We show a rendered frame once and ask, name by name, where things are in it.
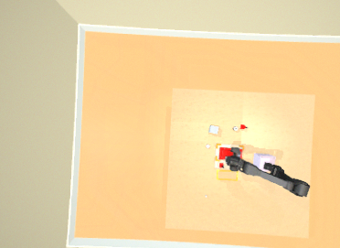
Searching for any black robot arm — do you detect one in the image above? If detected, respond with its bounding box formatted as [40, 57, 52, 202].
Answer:
[225, 156, 310, 197]

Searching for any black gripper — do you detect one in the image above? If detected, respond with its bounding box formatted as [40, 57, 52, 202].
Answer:
[229, 147, 240, 171]

